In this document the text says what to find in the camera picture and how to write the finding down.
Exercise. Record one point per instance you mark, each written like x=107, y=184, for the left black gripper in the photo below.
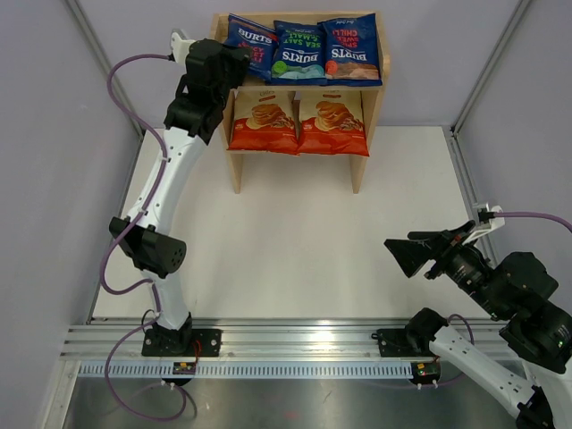
x=238, y=57

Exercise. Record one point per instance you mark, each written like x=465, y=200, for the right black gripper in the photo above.
x=411, y=254

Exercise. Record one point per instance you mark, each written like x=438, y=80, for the blue Burts bag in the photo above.
x=261, y=40
x=351, y=51

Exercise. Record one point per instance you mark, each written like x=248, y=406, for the blue bag back side up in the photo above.
x=299, y=58

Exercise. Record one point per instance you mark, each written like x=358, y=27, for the cassava chips bag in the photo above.
x=263, y=121
x=331, y=123

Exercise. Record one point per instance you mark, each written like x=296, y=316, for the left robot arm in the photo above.
x=212, y=71

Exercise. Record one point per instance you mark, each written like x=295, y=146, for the wooden two-tier shelf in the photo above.
x=372, y=97

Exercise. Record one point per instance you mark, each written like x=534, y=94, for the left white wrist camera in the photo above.
x=180, y=44

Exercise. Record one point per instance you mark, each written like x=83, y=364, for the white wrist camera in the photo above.
x=486, y=221
x=180, y=44

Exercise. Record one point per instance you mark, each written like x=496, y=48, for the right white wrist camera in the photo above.
x=486, y=221

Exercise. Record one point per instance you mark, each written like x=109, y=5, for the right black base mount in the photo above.
x=412, y=340

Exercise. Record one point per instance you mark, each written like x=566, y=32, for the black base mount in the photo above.
x=412, y=340
x=186, y=342

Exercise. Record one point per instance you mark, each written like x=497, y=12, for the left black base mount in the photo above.
x=186, y=342

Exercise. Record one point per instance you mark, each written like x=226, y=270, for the aluminium mounting rail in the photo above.
x=250, y=340

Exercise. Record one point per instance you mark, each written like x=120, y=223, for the white slotted cable duct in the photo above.
x=249, y=370

